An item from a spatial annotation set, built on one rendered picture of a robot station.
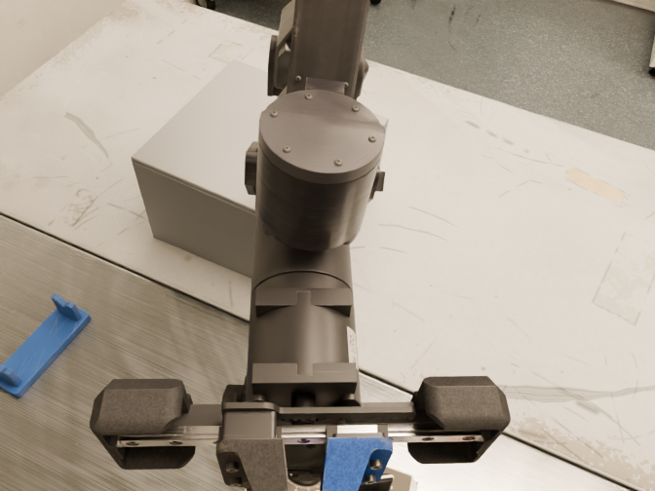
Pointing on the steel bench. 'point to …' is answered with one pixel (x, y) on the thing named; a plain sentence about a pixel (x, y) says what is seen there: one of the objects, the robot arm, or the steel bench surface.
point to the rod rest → (42, 347)
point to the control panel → (383, 472)
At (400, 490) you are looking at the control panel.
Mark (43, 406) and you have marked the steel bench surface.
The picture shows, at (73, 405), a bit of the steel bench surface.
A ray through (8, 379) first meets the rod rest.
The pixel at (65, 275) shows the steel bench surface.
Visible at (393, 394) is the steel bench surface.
